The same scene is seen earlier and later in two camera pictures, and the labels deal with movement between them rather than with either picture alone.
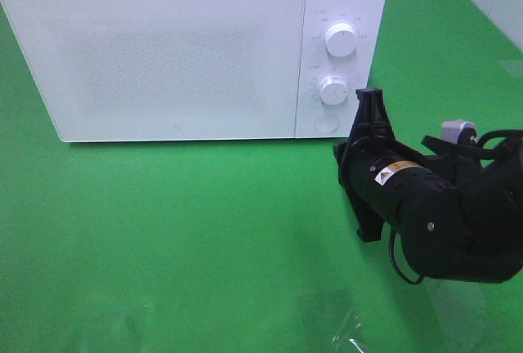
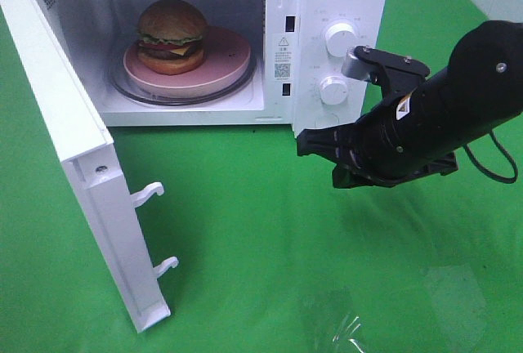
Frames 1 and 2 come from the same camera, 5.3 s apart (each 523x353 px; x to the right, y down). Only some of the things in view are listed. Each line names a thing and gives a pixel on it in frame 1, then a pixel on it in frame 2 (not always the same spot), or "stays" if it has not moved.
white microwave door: (140, 61) -> (85, 147)
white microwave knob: (341, 39) stays
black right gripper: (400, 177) -> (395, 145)
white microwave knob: (333, 90) stays
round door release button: (327, 122) stays
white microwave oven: (197, 51) stays
